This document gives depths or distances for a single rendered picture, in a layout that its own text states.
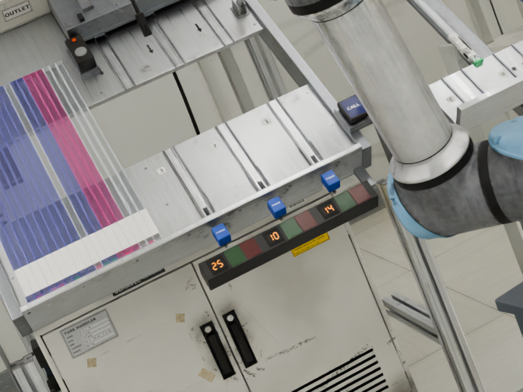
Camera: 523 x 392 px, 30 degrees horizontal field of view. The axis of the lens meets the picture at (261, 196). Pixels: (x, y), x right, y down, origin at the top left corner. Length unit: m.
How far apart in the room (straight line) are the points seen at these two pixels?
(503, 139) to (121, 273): 0.73
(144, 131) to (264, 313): 1.68
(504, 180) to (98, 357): 1.05
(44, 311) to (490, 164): 0.81
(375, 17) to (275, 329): 1.06
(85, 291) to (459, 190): 0.70
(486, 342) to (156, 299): 0.93
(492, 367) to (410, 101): 1.30
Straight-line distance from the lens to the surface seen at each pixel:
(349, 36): 1.19
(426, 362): 2.59
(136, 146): 3.66
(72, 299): 1.71
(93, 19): 2.02
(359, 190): 1.75
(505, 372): 2.41
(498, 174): 1.29
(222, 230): 1.70
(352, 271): 2.15
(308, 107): 1.86
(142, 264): 1.71
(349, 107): 1.80
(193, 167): 1.80
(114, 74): 1.99
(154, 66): 1.98
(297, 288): 2.12
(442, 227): 1.34
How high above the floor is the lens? 1.11
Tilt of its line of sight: 13 degrees down
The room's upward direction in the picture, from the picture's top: 23 degrees counter-clockwise
